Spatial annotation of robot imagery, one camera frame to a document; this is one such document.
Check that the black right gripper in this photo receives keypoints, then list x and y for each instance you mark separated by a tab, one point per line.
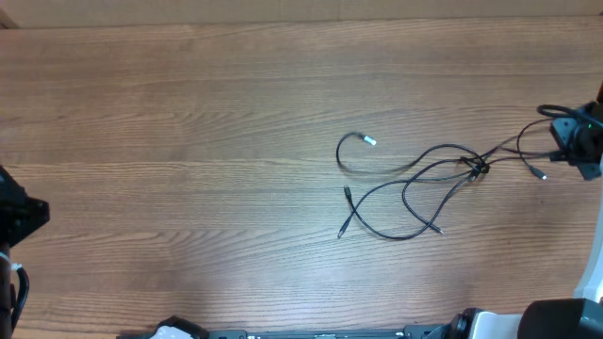
562	128

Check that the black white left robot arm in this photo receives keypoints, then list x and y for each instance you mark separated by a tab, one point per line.
21	216

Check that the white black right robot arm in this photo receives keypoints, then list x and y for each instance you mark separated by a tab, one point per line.
577	317

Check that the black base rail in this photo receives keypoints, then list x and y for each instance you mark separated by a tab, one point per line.
177	327

